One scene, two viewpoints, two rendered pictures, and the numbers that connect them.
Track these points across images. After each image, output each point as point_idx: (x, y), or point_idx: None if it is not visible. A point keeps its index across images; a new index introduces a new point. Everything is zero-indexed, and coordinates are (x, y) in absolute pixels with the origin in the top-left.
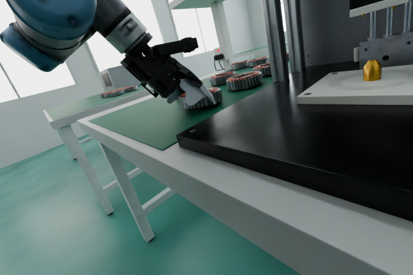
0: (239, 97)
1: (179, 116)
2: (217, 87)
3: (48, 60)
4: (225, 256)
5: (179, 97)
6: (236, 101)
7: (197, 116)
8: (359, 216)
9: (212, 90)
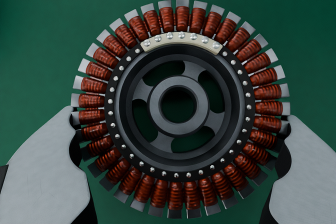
0: None
1: (182, 215)
2: (218, 15)
3: None
4: None
5: (139, 208)
6: (299, 36)
7: (263, 189)
8: None
9: (281, 90)
